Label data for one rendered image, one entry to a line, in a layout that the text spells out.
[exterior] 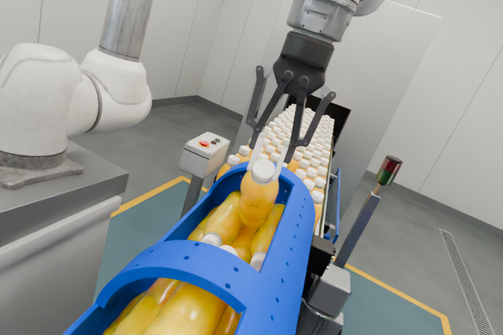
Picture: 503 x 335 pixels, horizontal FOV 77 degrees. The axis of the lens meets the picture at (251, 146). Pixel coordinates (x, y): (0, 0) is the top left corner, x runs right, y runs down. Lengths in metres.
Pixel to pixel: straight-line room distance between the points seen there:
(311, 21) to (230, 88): 5.14
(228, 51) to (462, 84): 3.48
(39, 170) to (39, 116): 0.13
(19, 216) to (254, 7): 5.05
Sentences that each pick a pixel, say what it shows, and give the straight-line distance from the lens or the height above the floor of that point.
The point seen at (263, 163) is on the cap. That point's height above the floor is 1.32.
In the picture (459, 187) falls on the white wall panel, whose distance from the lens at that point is 5.39.
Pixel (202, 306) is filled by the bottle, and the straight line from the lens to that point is 0.43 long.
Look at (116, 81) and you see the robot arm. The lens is 0.87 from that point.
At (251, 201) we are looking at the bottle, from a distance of 0.59.
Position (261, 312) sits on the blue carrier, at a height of 1.21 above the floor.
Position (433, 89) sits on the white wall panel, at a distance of 5.09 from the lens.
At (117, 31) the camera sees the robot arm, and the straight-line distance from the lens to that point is 0.89.
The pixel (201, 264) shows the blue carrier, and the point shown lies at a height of 1.23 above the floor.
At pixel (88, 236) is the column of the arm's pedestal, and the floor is 0.91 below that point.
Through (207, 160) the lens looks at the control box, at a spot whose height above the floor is 1.07.
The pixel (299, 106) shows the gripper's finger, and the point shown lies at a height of 1.43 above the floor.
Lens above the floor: 1.52
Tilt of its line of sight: 19 degrees down
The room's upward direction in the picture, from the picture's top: 20 degrees clockwise
